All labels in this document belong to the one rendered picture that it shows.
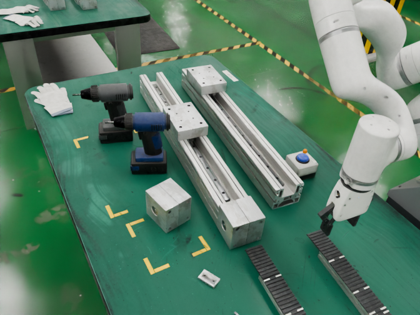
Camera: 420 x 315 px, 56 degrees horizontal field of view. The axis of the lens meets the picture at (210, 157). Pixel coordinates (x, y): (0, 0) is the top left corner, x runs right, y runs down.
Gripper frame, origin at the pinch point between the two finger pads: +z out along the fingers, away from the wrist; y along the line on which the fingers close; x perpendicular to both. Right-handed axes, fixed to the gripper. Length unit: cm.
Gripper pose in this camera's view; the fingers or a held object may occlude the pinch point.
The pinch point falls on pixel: (339, 224)
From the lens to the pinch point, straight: 109.0
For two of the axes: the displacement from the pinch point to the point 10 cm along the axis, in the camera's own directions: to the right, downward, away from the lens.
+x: -4.1, -6.0, 6.8
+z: -0.7, 7.7, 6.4
